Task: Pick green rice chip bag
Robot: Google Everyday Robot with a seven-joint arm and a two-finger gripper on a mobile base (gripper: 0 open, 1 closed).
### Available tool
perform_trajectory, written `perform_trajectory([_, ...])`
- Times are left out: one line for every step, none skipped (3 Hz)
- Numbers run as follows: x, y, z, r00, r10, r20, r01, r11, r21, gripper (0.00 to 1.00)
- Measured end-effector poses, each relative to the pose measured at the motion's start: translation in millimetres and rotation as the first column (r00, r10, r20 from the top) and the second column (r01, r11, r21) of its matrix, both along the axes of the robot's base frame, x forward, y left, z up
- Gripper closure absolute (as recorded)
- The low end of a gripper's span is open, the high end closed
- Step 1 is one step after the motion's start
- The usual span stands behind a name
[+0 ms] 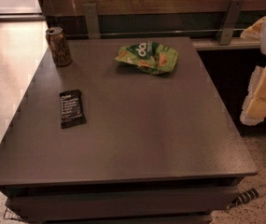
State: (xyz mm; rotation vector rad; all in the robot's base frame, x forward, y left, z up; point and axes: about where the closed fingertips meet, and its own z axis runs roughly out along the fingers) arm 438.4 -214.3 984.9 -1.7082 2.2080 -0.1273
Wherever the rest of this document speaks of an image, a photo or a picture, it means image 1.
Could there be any green rice chip bag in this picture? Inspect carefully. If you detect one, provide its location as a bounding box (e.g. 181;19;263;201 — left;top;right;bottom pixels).
115;41;178;76

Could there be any left metal bracket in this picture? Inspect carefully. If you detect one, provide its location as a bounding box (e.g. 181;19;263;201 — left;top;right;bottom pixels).
84;3;101;39

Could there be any wire rack corner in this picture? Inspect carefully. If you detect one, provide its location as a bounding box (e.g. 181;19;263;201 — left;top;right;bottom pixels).
3;207;22;221

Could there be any striped black white cable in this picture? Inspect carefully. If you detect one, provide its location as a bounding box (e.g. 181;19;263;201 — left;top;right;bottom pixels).
226;185;266;210

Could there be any black snack bar wrapper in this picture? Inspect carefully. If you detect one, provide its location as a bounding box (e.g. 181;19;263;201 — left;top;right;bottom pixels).
60;90;87;129

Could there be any brown drink can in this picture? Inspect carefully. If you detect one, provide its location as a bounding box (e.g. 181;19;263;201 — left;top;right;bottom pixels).
46;27;72;66

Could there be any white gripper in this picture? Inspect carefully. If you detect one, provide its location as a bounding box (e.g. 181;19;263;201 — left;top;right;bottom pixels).
240;16;266;126

